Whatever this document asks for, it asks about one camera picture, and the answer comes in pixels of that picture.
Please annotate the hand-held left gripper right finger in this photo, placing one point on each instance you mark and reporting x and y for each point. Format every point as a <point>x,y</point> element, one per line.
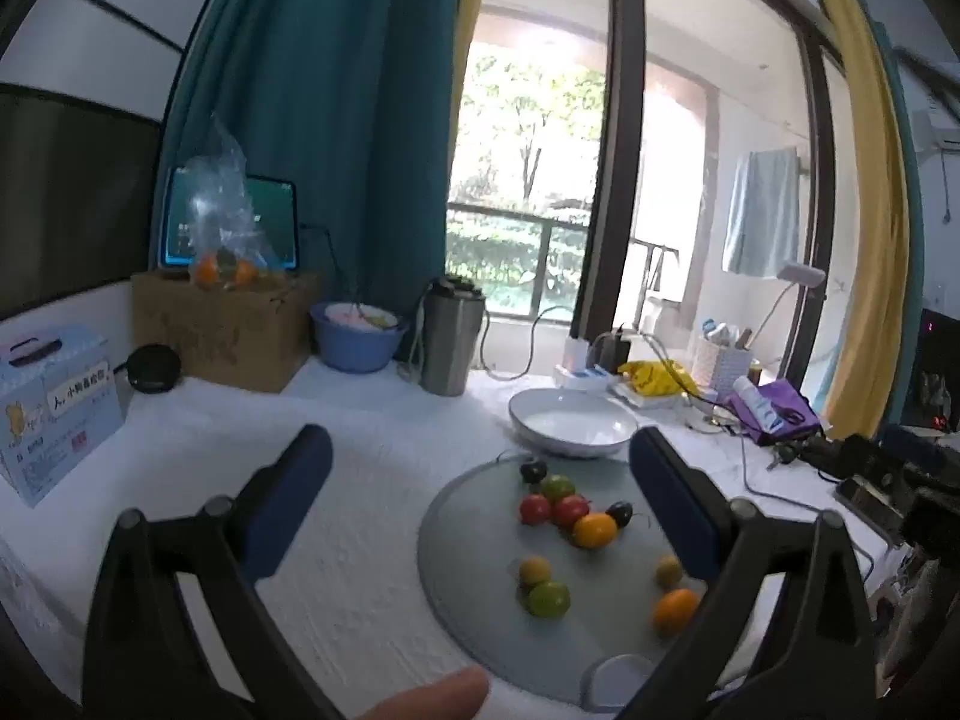
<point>675,510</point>

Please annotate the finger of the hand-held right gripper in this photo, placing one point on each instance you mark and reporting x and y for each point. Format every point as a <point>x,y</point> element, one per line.
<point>840,457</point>
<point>911,445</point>

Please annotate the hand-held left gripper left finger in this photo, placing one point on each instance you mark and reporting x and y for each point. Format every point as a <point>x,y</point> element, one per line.
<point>292,495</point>

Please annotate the dark purple plum with stem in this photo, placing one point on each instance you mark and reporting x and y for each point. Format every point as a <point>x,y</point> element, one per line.
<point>621,514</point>

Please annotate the small brown fruit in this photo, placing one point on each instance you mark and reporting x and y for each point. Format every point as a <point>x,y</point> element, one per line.
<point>669,572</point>

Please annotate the round orange fruit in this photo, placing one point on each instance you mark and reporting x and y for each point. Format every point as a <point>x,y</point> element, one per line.
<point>595,530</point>
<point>675,611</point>

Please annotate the red tomato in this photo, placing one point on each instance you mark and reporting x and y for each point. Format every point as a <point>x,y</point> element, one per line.
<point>570,511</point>
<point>535,509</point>

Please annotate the green tomato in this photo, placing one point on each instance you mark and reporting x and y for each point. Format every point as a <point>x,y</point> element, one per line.
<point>559,486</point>

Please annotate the white plate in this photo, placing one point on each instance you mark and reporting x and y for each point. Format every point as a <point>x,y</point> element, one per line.
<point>570,420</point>

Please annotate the small yellow fruit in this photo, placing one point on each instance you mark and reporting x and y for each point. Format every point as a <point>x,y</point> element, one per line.
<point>535,570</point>

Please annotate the green round fruit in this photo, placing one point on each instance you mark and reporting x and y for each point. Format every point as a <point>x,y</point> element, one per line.
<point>548,600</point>

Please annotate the round glass board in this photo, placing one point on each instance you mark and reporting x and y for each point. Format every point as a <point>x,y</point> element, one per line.
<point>465,562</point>

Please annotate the person's right forearm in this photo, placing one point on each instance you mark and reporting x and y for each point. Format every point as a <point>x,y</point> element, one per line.
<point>919,630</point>

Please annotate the person's left hand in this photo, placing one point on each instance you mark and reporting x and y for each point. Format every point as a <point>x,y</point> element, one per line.
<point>427,697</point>

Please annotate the purple pouch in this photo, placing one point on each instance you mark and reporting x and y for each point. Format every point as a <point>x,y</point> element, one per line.
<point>780,397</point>

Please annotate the black computer case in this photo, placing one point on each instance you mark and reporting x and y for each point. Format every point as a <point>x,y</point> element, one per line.
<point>941,360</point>

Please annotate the white tube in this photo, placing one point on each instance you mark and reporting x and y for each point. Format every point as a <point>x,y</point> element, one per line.
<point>757,403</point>

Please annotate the white paper packet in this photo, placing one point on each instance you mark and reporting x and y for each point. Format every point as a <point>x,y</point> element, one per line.
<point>645,397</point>

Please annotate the white textured tablecloth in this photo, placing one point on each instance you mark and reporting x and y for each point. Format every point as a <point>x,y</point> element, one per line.
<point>375,577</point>

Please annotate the yellow duck bag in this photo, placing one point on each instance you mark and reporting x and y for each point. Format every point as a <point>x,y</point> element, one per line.
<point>652,381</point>

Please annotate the white woven basket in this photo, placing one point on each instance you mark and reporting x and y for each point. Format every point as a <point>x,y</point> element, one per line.
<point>716,367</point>

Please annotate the white power strip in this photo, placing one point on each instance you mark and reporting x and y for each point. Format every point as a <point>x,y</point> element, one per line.
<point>592,381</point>

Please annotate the blue bowl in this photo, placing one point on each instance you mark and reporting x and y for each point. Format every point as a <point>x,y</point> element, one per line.
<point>356,351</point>

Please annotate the black charger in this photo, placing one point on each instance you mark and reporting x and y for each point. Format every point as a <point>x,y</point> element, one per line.
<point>619,351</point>

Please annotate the blue capped bottle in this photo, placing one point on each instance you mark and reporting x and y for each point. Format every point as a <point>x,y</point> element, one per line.
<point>720,331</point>

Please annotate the white cup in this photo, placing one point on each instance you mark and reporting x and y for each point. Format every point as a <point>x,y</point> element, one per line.
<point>619,679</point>

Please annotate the cardboard box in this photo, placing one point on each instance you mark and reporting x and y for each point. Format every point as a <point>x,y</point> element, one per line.
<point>217,330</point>

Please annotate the white charger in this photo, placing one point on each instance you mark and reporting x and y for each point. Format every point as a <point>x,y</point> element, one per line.
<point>577,354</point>

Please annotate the white desk lamp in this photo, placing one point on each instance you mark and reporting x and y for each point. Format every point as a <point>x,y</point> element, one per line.
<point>801,275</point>

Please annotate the white inner bowl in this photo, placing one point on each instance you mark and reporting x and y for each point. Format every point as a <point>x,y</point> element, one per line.
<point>352,316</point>

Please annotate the black round disc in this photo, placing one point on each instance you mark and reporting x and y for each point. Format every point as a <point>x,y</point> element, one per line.
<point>152,369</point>

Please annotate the steel tumbler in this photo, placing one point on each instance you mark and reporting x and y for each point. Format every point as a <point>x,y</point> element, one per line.
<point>448,345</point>

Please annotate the small orange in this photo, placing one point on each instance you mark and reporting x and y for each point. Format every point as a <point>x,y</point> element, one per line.
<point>207,268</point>
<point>244,271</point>

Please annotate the balcony drying rack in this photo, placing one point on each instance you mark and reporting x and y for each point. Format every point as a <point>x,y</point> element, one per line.
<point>656,270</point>

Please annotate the blue white carton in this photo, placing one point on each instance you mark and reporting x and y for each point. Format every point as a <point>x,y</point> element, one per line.
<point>52,420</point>

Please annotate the light blue towel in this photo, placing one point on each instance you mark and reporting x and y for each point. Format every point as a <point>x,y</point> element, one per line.
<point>761,214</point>

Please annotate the tablet screen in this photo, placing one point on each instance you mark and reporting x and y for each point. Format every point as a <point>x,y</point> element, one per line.
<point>277,217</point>

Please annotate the clear plastic bag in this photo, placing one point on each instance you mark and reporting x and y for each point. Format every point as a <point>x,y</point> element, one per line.
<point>221,195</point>

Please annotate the white air conditioner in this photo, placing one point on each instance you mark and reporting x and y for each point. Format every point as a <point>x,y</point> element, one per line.
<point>937,131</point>

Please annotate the balcony railing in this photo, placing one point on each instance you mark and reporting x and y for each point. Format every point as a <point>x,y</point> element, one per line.
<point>517,214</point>

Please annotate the teal curtain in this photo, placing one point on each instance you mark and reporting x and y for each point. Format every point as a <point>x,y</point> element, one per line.
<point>337,90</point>

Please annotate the narrow yellow curtain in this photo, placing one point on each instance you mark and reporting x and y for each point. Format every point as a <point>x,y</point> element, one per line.
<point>472,15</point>

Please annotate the dark door frame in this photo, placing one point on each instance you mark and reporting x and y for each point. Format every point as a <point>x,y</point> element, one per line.
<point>615,127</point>

